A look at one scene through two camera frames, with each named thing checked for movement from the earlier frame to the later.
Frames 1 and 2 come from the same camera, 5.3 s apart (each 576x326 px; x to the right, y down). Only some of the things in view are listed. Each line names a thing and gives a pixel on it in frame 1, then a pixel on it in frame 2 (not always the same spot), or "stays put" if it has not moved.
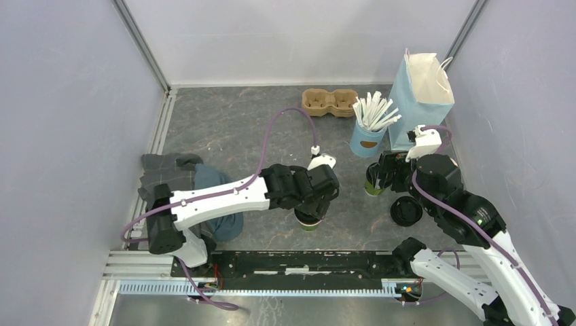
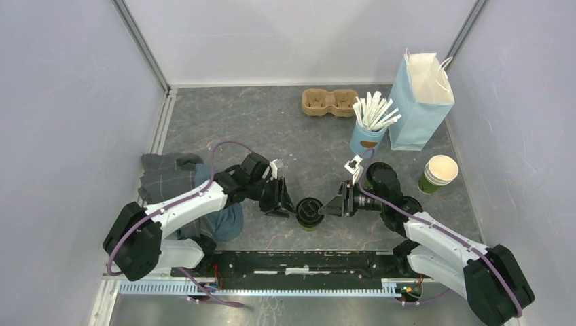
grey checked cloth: [176, 170] stays put
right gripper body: [395, 160] to [351, 195]
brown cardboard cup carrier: [316, 102] stays put
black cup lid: [306, 219] stays put
